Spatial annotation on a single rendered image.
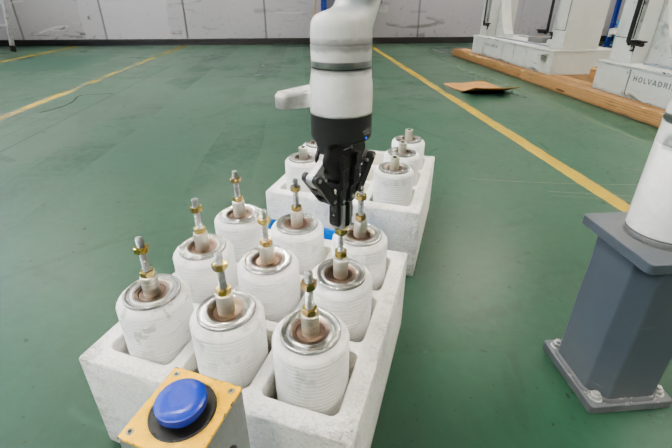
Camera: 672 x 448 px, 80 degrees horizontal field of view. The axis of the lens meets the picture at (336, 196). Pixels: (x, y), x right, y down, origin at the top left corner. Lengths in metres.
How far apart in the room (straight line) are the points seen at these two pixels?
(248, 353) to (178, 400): 0.19
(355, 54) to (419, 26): 6.57
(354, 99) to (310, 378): 0.32
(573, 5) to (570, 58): 0.39
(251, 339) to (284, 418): 0.10
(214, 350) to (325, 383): 0.14
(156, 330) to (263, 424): 0.19
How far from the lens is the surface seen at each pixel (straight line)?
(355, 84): 0.45
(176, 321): 0.61
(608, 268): 0.76
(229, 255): 0.68
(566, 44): 3.78
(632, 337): 0.78
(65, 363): 0.96
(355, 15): 0.45
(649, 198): 0.71
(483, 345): 0.89
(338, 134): 0.46
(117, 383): 0.66
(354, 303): 0.58
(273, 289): 0.61
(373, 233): 0.70
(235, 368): 0.57
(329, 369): 0.50
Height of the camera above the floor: 0.62
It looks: 26 degrees down
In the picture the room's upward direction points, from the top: straight up
